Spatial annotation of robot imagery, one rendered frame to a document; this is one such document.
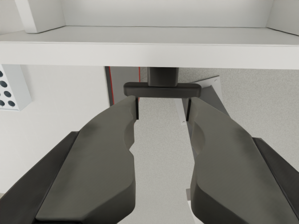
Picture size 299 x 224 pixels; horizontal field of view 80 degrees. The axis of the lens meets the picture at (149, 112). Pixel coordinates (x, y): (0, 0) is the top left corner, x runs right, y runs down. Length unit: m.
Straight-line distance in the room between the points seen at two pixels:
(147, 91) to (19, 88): 0.28
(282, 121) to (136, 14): 1.41
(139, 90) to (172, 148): 1.31
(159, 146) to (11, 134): 1.11
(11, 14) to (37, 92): 0.13
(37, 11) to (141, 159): 1.44
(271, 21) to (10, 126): 0.50
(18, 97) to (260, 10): 0.39
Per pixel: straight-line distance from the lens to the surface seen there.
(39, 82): 0.40
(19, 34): 0.21
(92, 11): 0.24
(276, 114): 1.49
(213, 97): 1.06
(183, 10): 0.23
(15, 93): 0.39
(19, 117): 0.47
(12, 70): 0.39
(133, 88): 0.17
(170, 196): 1.96
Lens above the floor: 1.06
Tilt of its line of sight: 58 degrees down
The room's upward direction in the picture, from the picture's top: 174 degrees counter-clockwise
